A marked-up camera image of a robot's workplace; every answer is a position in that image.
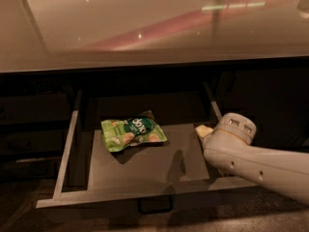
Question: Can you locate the dark drawer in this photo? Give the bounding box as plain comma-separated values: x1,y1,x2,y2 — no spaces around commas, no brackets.
36,83,256,219

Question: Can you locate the green snack bag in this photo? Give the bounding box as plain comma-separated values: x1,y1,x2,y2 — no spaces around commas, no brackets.
100,110,167,153

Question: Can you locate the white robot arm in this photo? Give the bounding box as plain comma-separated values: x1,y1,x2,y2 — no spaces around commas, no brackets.
195,113,309,205

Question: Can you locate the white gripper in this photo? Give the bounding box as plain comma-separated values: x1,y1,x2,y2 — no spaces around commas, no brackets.
195,113,257,148

